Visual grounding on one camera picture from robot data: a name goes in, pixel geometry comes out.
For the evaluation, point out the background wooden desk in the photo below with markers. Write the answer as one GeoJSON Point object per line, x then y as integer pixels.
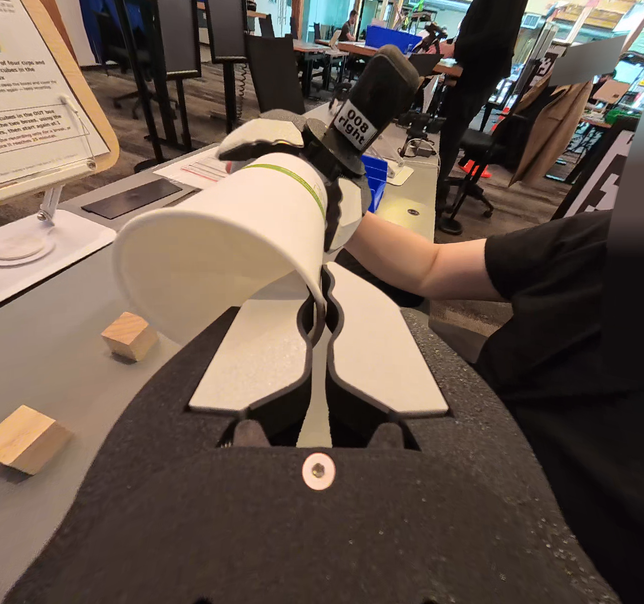
{"type": "Point", "coordinates": [362, 50]}

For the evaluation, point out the black floor sign stand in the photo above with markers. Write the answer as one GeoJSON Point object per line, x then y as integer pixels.
{"type": "Point", "coordinates": [224, 10]}
{"type": "Point", "coordinates": [173, 20]}

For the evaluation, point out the wooden cube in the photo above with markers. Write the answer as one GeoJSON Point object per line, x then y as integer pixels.
{"type": "Point", "coordinates": [130, 336]}
{"type": "Point", "coordinates": [30, 440]}

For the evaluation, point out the black rectangular table plate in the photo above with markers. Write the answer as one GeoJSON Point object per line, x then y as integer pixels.
{"type": "Point", "coordinates": [131, 197]}

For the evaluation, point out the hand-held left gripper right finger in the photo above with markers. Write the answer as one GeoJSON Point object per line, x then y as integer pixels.
{"type": "Point", "coordinates": [382, 357]}

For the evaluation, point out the black white marker board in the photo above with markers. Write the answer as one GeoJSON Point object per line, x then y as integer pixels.
{"type": "Point", "coordinates": [598, 181]}

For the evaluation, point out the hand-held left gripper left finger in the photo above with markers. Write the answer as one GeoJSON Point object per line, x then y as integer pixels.
{"type": "Point", "coordinates": [256, 357]}

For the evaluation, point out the instruction sheet in plastic sleeve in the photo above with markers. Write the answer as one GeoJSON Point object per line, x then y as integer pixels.
{"type": "Point", "coordinates": [201, 169]}

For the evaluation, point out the white paper cup green stripe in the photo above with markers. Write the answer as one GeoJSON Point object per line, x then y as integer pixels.
{"type": "Point", "coordinates": [216, 231]}

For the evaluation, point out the instruction poster on stand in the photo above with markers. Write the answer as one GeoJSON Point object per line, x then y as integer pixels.
{"type": "Point", "coordinates": [111, 159]}

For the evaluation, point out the white display stand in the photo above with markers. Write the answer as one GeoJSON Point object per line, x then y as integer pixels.
{"type": "Point", "coordinates": [75, 242]}
{"type": "Point", "coordinates": [400, 175]}

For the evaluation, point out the blue jacket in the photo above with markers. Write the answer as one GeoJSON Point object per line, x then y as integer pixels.
{"type": "Point", "coordinates": [93, 5]}

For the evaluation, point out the orange floor object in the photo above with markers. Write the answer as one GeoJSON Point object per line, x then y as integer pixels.
{"type": "Point", "coordinates": [475, 168]}

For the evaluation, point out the person's right forearm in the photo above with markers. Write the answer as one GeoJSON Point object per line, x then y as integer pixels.
{"type": "Point", "coordinates": [427, 262]}

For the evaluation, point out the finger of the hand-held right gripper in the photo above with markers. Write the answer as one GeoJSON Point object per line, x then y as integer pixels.
{"type": "Point", "coordinates": [261, 133]}
{"type": "Point", "coordinates": [352, 206]}

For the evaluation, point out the blue plastic bin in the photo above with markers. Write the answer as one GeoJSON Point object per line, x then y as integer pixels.
{"type": "Point", "coordinates": [390, 39]}
{"type": "Point", "coordinates": [376, 181]}

